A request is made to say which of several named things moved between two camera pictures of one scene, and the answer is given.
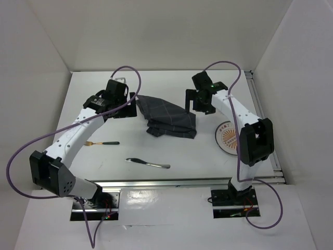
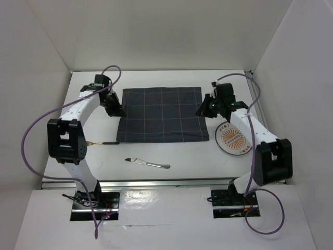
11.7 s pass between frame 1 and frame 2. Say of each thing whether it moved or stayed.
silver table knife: stayed
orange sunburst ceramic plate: stayed
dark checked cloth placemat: moved
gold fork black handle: stayed
